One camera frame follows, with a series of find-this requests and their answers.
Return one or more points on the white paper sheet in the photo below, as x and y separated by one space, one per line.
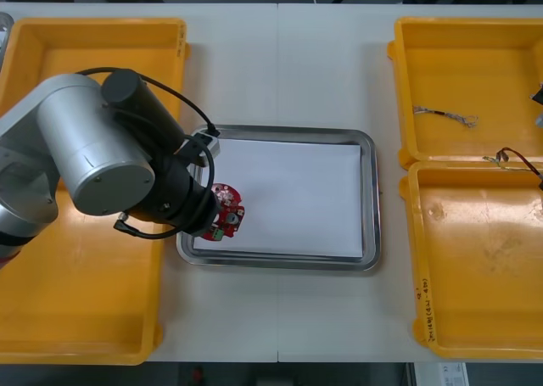
297 191

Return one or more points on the round red circuit board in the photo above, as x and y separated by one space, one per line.
233 197

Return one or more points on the steel tray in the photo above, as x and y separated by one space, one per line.
5 25
371 199

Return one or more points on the grey box with white label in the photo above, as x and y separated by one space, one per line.
449 373

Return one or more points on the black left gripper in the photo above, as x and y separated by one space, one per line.
186 203

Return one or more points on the yellow-orange plastic bin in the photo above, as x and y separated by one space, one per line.
466 63
85 38
85 297
475 275

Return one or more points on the silver-grey left robot arm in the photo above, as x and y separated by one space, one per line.
85 148

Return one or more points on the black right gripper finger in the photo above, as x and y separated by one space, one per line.
541 183

